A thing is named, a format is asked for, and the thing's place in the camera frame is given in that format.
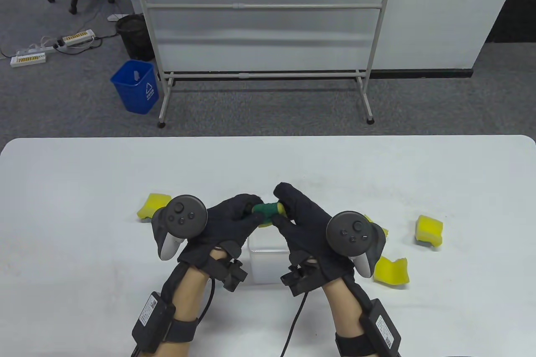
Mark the person's left hand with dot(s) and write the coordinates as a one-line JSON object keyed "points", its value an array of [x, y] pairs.
{"points": [[222, 227]]}

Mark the person's right hand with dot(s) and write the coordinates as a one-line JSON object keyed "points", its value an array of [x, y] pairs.
{"points": [[305, 227]]}

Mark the yellow green sponge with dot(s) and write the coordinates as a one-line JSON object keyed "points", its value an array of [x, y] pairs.
{"points": [[266, 210], [383, 231], [146, 206], [429, 229], [391, 271]]}

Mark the clear plastic airtight container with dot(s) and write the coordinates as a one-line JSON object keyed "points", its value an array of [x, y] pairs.
{"points": [[268, 265]]}

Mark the person's left forearm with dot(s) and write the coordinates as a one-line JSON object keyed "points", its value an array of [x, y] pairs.
{"points": [[190, 294]]}

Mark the person's right forearm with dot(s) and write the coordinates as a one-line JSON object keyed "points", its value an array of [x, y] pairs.
{"points": [[343, 306]]}

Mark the dark grey tracking controller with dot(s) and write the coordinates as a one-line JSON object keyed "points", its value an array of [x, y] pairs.
{"points": [[349, 231], [184, 217]]}

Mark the black wrist sensor box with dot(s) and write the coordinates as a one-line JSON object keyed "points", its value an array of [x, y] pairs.
{"points": [[150, 321], [385, 327]]}

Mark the blue plastic bin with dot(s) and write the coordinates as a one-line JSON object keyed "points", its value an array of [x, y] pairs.
{"points": [[134, 93]]}

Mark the black mesh trash bin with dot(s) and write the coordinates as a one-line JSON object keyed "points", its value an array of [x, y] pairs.
{"points": [[136, 39]]}

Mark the white power strip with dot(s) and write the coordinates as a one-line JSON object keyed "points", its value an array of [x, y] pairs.
{"points": [[27, 59], [77, 37]]}

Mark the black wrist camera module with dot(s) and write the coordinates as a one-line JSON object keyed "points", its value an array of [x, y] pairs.
{"points": [[303, 279], [230, 275]]}

